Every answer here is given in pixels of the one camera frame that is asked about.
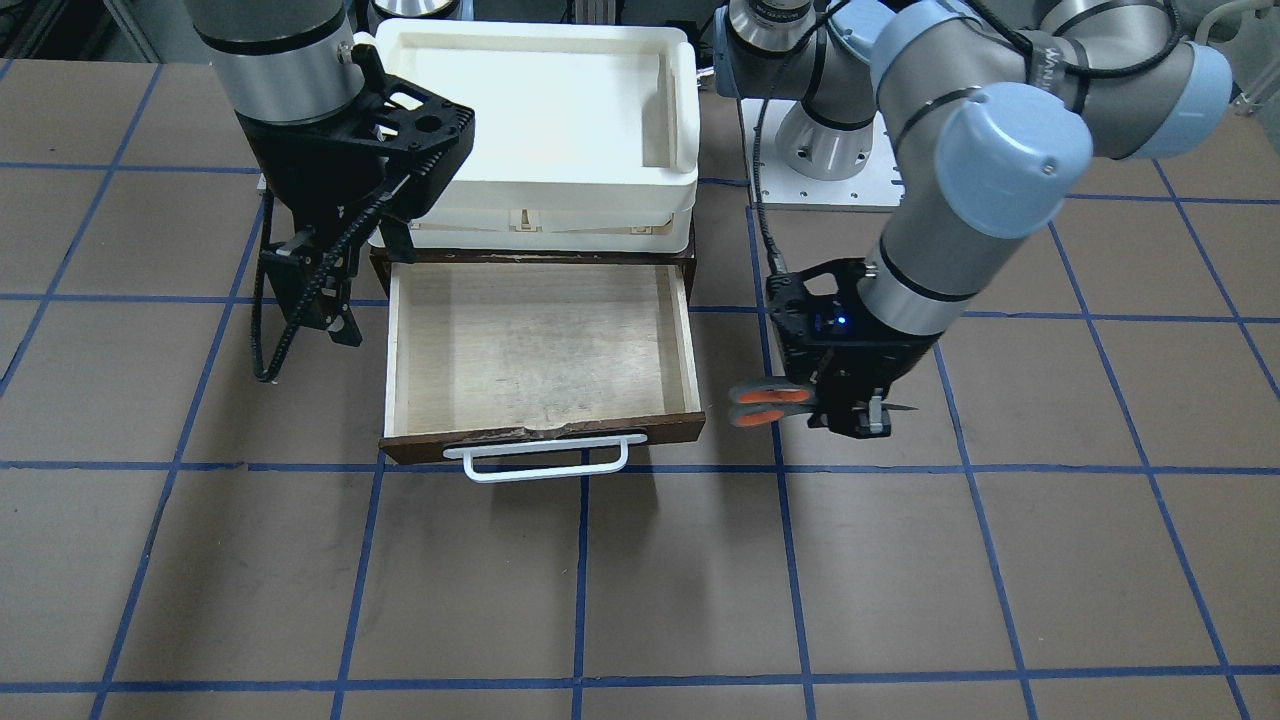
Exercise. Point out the dark wooden drawer cabinet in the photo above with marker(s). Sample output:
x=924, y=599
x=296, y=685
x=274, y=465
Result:
x=685, y=260

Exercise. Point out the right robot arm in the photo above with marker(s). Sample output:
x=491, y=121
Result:
x=233, y=30

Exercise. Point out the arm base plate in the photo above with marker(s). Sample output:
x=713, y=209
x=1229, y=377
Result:
x=799, y=159

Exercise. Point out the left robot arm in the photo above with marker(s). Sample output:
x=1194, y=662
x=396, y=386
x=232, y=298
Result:
x=990, y=127

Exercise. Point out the grey orange scissors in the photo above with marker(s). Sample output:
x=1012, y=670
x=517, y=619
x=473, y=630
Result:
x=770, y=399

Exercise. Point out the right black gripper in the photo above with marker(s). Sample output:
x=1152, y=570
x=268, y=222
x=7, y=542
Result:
x=298, y=172

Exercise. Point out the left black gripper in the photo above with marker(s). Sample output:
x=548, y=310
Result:
x=880, y=357

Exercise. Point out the white plastic storage box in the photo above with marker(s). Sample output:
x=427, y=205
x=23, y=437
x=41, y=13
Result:
x=586, y=137

